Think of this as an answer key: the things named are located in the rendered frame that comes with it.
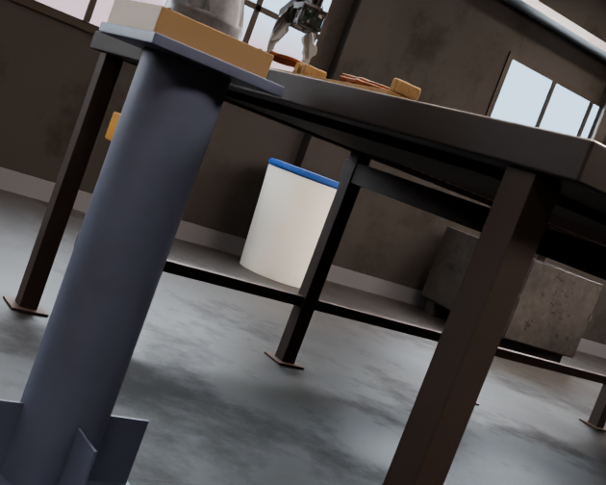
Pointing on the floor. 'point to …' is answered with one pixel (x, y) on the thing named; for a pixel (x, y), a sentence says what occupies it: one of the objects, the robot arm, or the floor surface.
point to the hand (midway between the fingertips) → (286, 59)
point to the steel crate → (521, 342)
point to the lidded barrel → (287, 222)
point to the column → (113, 276)
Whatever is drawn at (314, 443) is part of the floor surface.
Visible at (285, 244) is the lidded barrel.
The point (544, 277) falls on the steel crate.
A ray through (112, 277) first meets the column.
